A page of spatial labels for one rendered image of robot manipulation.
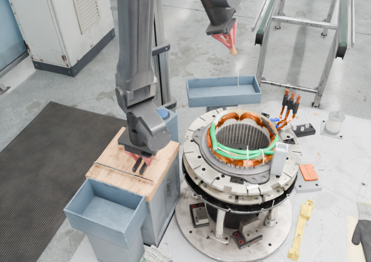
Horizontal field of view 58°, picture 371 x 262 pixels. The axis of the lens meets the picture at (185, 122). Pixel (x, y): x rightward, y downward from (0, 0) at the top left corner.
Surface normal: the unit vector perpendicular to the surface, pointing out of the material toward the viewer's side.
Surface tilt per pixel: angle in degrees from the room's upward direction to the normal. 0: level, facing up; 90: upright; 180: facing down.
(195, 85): 90
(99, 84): 0
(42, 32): 90
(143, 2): 105
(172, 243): 0
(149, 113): 7
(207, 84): 90
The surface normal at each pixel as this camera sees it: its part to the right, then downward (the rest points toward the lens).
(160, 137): 0.55, 0.60
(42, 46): -0.28, 0.63
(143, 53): 0.54, 0.73
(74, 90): -0.01, -0.73
